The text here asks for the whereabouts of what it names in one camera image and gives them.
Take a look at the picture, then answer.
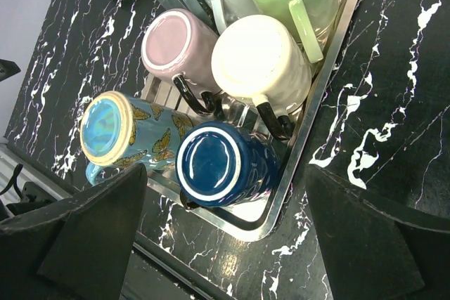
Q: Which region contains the pink mug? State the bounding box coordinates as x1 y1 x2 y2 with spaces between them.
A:
141 8 221 117

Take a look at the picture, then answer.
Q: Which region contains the metal tray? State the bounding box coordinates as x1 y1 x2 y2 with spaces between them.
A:
141 0 358 242

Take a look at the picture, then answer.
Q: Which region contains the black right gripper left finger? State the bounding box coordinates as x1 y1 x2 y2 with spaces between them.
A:
1 164 147 299

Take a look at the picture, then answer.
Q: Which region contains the blue butterfly mug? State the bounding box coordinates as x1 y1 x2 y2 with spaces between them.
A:
80 91 195 185

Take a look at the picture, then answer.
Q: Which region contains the cream mug black handle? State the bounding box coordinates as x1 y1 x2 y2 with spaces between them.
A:
211 15 312 140

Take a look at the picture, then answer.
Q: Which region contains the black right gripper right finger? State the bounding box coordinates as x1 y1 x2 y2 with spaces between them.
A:
305 166 449 299

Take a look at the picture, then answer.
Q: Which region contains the dark blue mug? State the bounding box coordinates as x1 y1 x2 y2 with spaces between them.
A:
175 121 281 209

